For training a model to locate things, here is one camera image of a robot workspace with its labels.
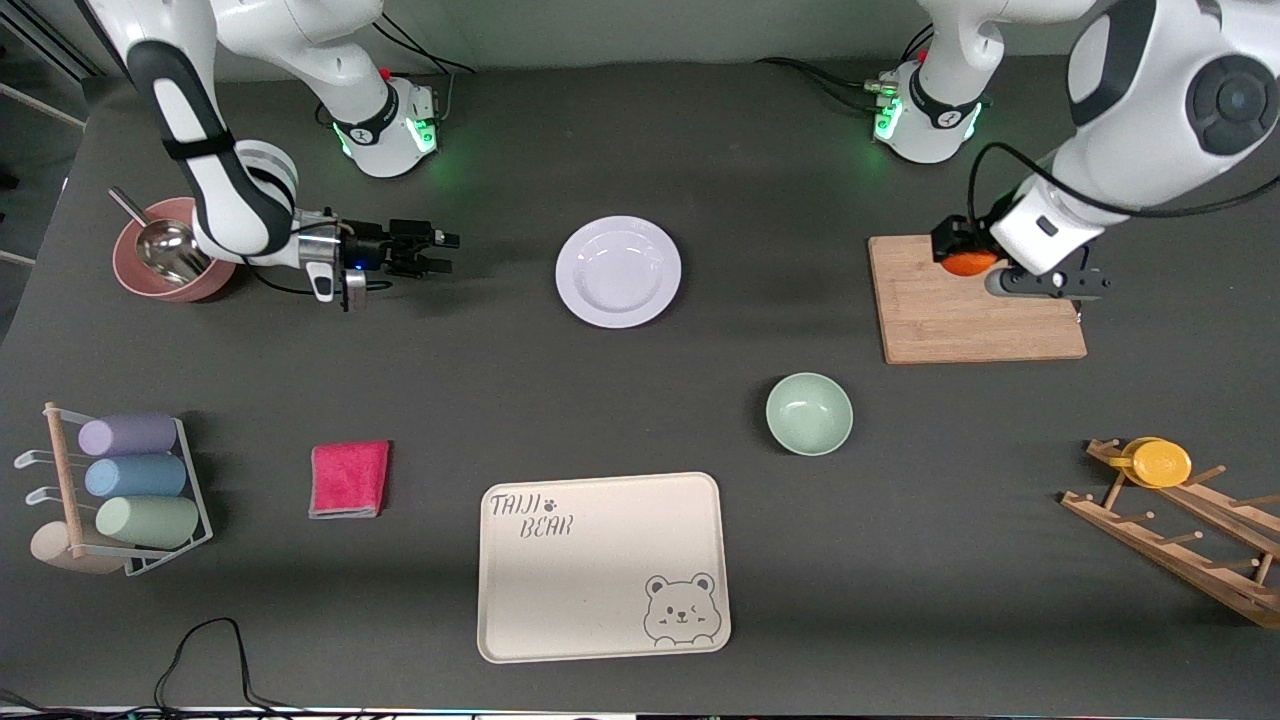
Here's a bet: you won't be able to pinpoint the green cup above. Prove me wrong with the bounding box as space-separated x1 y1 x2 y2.
95 495 200 550

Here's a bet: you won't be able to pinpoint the yellow cup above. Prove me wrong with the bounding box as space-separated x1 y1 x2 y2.
1108 437 1193 489

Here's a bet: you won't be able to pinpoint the light green bowl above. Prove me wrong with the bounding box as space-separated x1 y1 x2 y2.
766 372 854 457

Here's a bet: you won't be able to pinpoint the pink folded cloth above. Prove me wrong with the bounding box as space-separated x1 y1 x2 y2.
309 440 391 520

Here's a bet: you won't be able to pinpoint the black left arm base cables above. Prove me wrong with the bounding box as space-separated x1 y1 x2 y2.
755 25 936 116

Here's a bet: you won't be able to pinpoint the cream bear print tray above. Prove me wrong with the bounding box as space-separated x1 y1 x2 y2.
477 471 732 665

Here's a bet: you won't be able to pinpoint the thin black looped cable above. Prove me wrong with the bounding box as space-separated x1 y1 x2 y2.
0 617 331 720

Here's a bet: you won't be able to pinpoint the white round plate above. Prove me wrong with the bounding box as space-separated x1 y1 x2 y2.
556 215 683 329

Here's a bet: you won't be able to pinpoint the black arm base cables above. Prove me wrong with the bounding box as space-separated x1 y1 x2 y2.
755 25 936 116
375 15 476 126

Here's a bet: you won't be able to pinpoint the wooden peg drying rack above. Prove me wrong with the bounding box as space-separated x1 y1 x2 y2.
1060 438 1280 630

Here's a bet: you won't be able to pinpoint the beige cup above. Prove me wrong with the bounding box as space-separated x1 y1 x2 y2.
30 521 126 576

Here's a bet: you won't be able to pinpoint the black right arm base cables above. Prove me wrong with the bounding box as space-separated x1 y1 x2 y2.
375 15 476 126

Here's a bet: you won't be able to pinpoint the dark background rail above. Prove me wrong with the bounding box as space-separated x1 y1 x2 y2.
0 15 101 81

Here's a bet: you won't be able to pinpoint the white wire cup rack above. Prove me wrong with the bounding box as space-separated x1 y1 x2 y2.
14 402 214 578

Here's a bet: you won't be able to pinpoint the metal scoop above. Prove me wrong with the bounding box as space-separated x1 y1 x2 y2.
108 187 213 286

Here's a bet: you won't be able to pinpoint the wooden cutting board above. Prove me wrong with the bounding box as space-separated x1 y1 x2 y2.
868 231 1088 365

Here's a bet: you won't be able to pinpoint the pale thin background bar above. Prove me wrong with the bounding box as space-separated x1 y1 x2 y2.
0 82 87 130

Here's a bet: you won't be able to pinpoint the purple cup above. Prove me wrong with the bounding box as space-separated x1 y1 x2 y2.
78 413 179 458

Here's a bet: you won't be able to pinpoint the pink bowl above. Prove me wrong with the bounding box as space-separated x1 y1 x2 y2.
112 197 239 303

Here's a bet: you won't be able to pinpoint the blue cup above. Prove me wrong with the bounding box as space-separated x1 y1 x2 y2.
84 454 188 499

